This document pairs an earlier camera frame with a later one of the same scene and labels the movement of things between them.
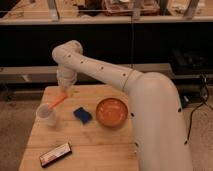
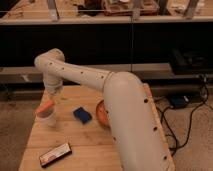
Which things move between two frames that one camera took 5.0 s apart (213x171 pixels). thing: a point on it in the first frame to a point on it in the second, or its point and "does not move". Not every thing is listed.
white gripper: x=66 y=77 to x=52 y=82
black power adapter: x=184 y=100 does not move
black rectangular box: x=55 y=154 does not move
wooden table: x=94 y=131 does not move
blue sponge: x=82 y=115 does not move
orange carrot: x=59 y=100 to x=45 y=106
